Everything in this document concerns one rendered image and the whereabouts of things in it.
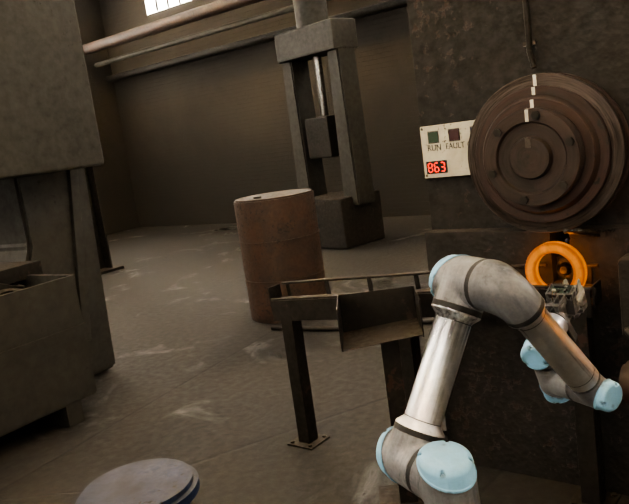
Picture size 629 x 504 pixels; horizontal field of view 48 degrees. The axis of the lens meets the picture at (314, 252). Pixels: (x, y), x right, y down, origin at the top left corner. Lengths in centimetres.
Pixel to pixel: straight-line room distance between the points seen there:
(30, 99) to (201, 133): 814
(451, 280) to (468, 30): 109
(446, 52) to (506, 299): 117
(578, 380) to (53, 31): 325
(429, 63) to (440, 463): 145
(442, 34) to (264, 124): 856
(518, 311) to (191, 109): 1075
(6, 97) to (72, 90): 42
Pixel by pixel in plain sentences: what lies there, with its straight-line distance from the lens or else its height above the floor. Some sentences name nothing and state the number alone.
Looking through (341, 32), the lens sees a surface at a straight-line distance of 763.
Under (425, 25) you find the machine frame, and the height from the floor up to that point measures 158.
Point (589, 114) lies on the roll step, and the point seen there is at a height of 122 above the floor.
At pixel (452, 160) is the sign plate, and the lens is 247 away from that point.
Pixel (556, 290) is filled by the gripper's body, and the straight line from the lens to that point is 196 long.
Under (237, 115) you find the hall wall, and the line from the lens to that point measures 1131.
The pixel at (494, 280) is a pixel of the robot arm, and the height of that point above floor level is 91.
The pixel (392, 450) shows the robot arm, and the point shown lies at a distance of 163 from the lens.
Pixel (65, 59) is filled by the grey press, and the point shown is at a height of 184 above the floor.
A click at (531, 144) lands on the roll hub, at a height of 115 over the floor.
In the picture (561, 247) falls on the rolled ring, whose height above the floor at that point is 83.
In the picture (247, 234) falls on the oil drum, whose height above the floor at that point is 65.
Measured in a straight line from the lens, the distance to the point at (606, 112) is 214.
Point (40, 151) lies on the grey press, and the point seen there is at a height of 137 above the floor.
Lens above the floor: 127
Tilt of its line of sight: 9 degrees down
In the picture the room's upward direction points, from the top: 8 degrees counter-clockwise
